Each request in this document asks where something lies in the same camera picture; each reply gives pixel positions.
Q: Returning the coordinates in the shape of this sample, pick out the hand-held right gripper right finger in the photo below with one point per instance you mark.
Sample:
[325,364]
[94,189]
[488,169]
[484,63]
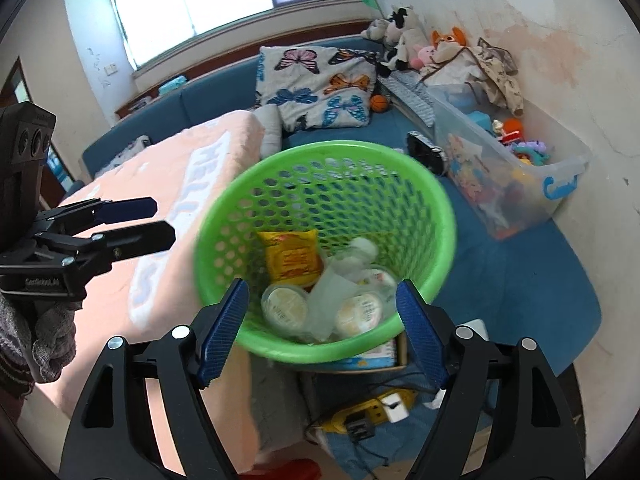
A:
[420,332]

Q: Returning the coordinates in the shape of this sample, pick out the orange plastic toy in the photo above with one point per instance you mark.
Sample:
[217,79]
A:
[510,132]

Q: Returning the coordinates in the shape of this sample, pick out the black plug adapter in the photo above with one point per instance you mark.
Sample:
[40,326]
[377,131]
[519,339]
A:
[361,428]

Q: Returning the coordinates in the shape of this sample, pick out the grey plush toy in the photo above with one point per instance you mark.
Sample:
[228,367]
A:
[376,29]

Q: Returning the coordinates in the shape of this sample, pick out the white lidded pudding cup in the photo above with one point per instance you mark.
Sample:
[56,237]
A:
[357,312]
[382,282]
[285,307]

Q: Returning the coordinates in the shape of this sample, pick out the cardboard box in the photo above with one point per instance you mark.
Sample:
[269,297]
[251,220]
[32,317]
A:
[380,355]

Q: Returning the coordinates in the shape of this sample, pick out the black white cow plush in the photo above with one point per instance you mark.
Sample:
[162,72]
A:
[405,35]

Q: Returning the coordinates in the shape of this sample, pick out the green plastic basket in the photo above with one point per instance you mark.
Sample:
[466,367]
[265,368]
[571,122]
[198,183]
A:
[320,352]

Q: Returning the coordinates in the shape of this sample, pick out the black handheld device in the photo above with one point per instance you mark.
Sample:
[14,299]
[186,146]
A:
[425,152]

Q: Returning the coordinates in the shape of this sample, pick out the yellow snack wrapper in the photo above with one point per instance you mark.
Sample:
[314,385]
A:
[290,257]

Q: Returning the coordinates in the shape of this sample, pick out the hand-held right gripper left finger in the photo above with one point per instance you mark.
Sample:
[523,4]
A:
[225,330]

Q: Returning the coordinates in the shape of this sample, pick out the wooden door frame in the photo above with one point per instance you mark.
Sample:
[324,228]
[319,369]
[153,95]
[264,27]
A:
[20,77]

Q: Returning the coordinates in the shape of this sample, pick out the large butterfly pillow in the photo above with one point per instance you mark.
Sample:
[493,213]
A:
[310,85]

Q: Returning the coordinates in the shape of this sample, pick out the person's left hand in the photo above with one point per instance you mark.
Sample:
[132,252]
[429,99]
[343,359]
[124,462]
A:
[50,340]

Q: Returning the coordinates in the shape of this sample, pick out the beige printed cloth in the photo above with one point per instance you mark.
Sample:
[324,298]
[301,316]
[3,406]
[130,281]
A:
[500,80]

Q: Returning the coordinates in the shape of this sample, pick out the clear plastic cup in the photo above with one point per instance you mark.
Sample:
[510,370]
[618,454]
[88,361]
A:
[327,292]

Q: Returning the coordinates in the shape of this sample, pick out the red plastic object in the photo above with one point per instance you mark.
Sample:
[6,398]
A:
[285,471]

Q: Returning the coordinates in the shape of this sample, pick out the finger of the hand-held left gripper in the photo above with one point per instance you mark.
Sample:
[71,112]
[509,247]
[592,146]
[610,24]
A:
[145,240]
[130,209]

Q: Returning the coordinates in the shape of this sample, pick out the pink plush toy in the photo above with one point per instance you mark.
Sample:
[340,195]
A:
[425,56]

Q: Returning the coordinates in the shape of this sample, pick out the clear storage box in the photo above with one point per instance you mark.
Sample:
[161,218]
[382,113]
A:
[560,180]

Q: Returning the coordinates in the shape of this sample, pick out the white wall switch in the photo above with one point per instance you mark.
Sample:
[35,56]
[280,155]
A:
[110,68]

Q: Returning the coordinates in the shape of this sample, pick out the purple plastic toy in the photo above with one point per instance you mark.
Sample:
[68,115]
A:
[535,151]

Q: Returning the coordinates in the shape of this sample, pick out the white tissue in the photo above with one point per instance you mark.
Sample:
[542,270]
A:
[365,250]

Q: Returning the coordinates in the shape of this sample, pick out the white plug adapter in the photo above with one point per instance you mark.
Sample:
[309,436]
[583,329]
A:
[395,407]

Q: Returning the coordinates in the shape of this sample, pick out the pink printed blanket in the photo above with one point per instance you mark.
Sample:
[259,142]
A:
[175,200]

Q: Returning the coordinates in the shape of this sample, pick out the person's left forearm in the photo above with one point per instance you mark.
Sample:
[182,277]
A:
[12,375]

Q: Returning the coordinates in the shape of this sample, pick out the grey patterned cloth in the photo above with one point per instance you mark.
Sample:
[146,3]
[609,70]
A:
[412,102]

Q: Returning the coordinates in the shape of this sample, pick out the yellow power strip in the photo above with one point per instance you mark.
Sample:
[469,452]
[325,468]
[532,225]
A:
[340,412]

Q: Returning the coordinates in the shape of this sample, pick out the blue cloth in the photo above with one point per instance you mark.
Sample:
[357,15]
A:
[350,455]

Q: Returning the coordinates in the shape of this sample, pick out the blue sofa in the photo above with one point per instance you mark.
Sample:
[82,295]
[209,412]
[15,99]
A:
[500,285]

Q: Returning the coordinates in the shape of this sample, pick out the window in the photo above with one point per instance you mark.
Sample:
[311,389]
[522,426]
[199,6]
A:
[200,5]

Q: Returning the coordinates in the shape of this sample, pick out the small orange ball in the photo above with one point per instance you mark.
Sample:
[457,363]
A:
[379,104]

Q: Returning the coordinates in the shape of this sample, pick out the teal tissue pack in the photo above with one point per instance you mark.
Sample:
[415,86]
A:
[172,85]

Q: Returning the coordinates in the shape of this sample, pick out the small butterfly pillow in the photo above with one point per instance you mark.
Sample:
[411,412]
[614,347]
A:
[125,152]

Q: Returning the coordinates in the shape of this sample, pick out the orange fox plush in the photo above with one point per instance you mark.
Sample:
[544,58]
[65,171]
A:
[447,42]

